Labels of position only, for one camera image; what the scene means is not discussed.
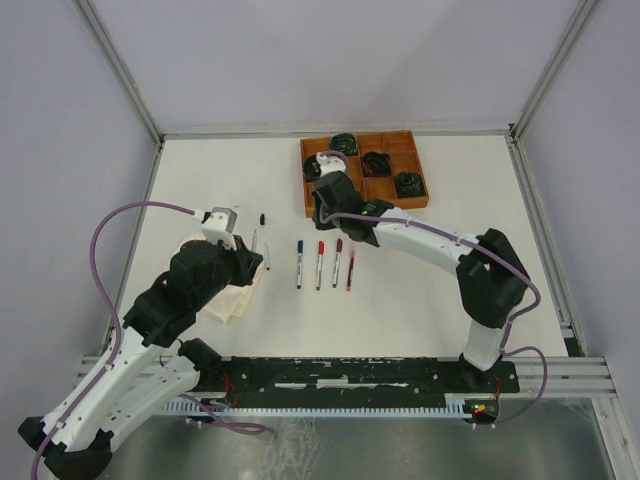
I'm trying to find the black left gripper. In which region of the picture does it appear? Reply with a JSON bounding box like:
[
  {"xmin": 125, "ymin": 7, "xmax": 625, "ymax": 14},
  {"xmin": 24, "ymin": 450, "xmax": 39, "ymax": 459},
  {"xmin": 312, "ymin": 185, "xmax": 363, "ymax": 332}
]
[{"xmin": 193, "ymin": 233, "xmax": 263, "ymax": 309}]

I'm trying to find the white marker black end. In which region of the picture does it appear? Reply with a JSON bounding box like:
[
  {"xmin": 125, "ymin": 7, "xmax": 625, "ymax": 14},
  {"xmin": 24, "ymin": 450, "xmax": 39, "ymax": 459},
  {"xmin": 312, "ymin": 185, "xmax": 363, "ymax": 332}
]
[{"xmin": 263, "ymin": 242, "xmax": 271, "ymax": 271}]

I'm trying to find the white pen brown end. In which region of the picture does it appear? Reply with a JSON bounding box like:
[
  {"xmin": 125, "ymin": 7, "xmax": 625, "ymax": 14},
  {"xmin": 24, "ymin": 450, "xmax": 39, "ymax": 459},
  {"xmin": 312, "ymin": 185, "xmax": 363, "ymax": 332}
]
[{"xmin": 332, "ymin": 250, "xmax": 341, "ymax": 288}]

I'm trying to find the white marker blue end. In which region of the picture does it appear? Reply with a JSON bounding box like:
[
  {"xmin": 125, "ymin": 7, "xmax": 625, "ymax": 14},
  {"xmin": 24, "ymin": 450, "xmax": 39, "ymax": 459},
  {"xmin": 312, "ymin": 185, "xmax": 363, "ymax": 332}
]
[{"xmin": 296, "ymin": 251, "xmax": 303, "ymax": 290}]

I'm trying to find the white marker red end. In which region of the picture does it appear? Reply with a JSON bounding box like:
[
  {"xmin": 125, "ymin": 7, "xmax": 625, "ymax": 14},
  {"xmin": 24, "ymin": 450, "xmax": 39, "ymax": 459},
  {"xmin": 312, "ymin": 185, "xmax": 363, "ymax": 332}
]
[{"xmin": 315, "ymin": 253, "xmax": 324, "ymax": 291}]

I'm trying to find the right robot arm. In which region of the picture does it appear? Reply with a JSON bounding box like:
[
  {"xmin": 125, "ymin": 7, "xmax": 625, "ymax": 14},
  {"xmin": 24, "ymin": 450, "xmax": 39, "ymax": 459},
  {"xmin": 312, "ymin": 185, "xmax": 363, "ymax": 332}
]
[{"xmin": 312, "ymin": 172, "xmax": 533, "ymax": 391}]

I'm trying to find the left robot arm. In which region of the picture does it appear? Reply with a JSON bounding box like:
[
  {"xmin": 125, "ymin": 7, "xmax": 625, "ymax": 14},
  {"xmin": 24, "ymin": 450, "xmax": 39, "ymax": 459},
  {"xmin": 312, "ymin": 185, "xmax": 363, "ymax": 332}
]
[{"xmin": 18, "ymin": 236, "xmax": 263, "ymax": 479}]

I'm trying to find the cream folded cloth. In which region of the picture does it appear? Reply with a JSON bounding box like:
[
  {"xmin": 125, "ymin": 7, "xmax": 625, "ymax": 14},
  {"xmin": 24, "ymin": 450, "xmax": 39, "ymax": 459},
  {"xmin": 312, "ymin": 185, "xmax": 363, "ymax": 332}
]
[{"xmin": 166, "ymin": 238, "xmax": 264, "ymax": 324}]

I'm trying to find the wooden compartment tray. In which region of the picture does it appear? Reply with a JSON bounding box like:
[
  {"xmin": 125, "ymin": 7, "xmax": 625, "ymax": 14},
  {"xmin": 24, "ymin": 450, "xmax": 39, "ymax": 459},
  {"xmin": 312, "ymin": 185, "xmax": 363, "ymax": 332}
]
[{"xmin": 300, "ymin": 130, "xmax": 430, "ymax": 217}]

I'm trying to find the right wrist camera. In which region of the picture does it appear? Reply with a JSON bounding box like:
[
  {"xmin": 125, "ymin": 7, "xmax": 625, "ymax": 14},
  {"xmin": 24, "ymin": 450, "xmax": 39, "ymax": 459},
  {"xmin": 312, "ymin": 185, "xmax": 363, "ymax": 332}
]
[{"xmin": 315, "ymin": 151, "xmax": 347, "ymax": 177}]

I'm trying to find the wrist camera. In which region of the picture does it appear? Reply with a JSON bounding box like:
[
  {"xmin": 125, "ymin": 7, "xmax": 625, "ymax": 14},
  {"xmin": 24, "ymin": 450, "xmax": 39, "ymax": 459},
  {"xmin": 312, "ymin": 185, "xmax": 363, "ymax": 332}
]
[
  {"xmin": 192, "ymin": 207, "xmax": 237, "ymax": 250},
  {"xmin": 315, "ymin": 151, "xmax": 347, "ymax": 177}
]

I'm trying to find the coiled black cable left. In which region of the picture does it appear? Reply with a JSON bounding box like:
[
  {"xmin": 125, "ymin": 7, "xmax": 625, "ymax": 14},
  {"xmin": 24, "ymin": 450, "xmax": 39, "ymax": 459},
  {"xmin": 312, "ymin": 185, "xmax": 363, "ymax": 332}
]
[{"xmin": 302, "ymin": 154, "xmax": 324, "ymax": 182}]

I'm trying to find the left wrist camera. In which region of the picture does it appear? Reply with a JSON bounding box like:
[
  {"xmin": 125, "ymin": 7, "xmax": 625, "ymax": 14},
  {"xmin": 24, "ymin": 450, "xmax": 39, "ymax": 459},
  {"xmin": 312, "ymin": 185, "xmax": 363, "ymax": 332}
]
[{"xmin": 192, "ymin": 207, "xmax": 237, "ymax": 250}]

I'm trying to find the coiled black cable centre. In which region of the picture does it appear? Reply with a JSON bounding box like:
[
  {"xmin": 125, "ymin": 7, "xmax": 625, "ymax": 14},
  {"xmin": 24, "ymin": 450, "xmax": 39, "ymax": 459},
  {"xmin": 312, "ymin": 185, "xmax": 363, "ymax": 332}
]
[{"xmin": 360, "ymin": 151, "xmax": 393, "ymax": 178}]

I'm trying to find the coiled green black cable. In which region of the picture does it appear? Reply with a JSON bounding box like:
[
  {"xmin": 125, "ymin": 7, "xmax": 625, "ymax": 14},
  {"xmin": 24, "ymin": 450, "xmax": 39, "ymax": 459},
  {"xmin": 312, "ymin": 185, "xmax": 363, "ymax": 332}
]
[{"xmin": 328, "ymin": 132, "xmax": 360, "ymax": 157}]

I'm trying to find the coiled black cable front right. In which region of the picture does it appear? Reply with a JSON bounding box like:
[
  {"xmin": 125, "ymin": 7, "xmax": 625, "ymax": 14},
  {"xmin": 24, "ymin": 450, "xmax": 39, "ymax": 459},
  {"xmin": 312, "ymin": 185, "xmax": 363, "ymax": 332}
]
[{"xmin": 393, "ymin": 172, "xmax": 426, "ymax": 198}]

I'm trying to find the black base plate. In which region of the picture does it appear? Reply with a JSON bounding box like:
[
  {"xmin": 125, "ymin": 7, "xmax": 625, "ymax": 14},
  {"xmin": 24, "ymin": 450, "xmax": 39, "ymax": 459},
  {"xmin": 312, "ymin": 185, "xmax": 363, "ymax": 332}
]
[{"xmin": 178, "ymin": 339, "xmax": 520, "ymax": 400}]

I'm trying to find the aluminium frame back rail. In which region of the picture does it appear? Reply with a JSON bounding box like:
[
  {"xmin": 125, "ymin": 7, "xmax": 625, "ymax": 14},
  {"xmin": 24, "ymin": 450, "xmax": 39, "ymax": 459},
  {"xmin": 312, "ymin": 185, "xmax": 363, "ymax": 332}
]
[{"xmin": 162, "ymin": 129, "xmax": 511, "ymax": 142}]

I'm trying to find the aluminium frame right post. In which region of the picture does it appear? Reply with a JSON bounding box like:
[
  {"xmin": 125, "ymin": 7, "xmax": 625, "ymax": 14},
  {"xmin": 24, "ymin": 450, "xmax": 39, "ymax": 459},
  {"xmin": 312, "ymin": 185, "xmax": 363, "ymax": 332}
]
[{"xmin": 510, "ymin": 0, "xmax": 601, "ymax": 143}]

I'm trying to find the aluminium frame post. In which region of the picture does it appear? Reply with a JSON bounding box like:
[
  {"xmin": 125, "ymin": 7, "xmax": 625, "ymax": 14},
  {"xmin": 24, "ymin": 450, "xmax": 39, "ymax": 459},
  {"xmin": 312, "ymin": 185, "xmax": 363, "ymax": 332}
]
[
  {"xmin": 510, "ymin": 0, "xmax": 601, "ymax": 143},
  {"xmin": 72, "ymin": 0, "xmax": 164, "ymax": 145}
]

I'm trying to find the white slotted cable duct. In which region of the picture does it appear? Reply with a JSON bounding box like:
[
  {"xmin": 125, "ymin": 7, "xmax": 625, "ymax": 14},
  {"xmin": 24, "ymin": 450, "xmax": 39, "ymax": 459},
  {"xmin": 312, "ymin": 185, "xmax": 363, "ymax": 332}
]
[{"xmin": 159, "ymin": 392, "xmax": 499, "ymax": 416}]

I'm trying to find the aluminium frame left post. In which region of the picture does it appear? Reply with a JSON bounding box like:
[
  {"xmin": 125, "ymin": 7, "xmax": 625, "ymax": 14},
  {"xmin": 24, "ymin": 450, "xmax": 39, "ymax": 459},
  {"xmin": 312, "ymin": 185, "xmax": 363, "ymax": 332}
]
[{"xmin": 72, "ymin": 0, "xmax": 164, "ymax": 145}]

